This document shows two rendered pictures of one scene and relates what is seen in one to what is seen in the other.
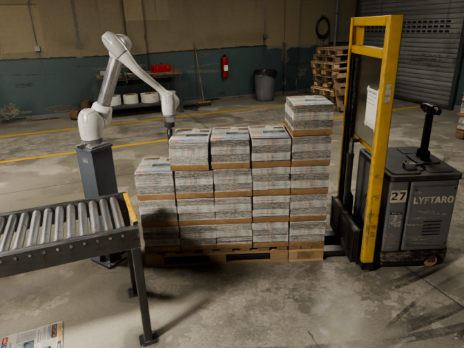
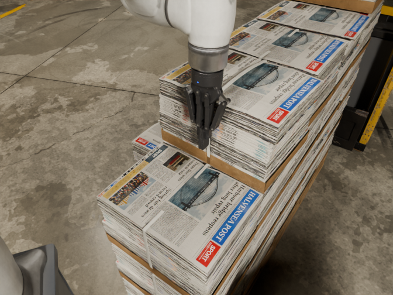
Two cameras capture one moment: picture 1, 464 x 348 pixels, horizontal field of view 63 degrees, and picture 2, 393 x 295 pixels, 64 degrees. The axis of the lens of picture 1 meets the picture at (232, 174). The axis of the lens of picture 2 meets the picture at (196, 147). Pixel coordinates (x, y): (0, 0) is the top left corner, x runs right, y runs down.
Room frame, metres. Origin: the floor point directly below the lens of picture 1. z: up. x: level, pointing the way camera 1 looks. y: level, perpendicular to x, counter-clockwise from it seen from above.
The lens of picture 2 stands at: (2.42, 1.01, 1.50)
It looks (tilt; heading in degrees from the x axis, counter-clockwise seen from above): 41 degrees down; 306
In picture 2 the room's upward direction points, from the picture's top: straight up
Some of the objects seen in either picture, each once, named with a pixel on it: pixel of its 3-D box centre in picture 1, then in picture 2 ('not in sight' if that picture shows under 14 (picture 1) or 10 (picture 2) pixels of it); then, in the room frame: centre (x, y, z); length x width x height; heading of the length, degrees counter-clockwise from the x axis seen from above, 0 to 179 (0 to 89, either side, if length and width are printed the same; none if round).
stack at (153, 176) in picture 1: (215, 208); (242, 192); (2.80, 0.14, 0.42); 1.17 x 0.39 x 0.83; 91
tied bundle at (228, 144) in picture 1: (230, 146); (274, 72); (2.80, 0.01, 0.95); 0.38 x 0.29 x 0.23; 0
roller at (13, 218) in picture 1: (7, 235); not in sight; (1.84, 1.25, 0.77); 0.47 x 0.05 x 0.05; 21
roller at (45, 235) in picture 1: (46, 228); not in sight; (1.91, 1.07, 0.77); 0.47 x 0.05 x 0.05; 21
